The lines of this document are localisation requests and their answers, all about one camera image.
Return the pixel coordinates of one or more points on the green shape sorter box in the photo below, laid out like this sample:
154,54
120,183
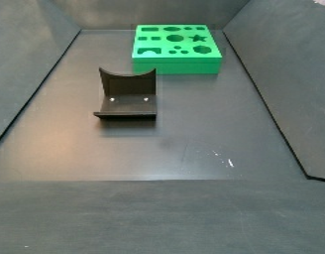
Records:
175,49

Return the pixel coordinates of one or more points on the black curved holder bracket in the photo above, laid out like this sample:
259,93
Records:
129,95

